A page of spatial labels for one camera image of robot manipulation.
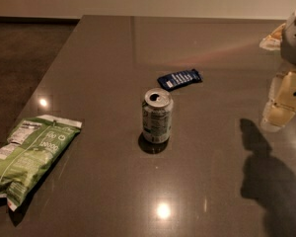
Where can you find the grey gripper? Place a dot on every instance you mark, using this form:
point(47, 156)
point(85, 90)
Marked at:
point(294, 39)

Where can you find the silver green 7up can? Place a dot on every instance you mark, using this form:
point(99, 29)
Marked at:
point(157, 109)

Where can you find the blue snack bar wrapper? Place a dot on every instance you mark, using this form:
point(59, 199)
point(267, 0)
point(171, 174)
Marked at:
point(179, 79)

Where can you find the green chip bag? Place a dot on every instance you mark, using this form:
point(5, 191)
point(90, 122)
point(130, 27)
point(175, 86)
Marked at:
point(31, 149)

